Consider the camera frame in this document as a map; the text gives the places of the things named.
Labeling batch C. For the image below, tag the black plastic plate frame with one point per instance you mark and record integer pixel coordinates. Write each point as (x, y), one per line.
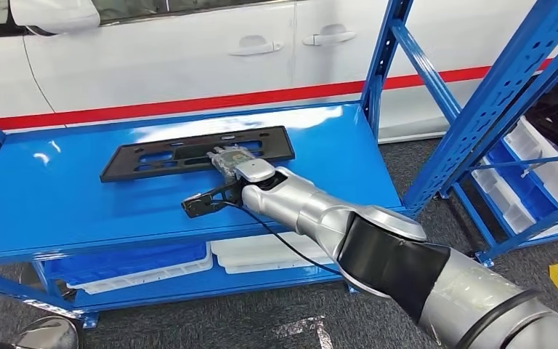
(125, 168)

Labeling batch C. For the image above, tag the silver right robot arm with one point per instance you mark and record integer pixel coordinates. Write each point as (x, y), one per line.
(308, 212)

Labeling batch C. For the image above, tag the blue steel shelf rack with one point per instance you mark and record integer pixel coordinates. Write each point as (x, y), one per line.
(67, 202)

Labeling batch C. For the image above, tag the blue wheeled shelf rack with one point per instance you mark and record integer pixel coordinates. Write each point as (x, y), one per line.
(543, 219)

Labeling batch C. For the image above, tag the white car with red stripe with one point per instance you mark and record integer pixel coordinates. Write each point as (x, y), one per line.
(163, 62)

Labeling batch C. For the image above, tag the blue plastic bin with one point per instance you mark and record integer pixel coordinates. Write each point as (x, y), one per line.
(125, 262)
(524, 192)

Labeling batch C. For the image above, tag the chrome stanchion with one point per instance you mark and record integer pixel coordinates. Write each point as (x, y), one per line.
(48, 335)

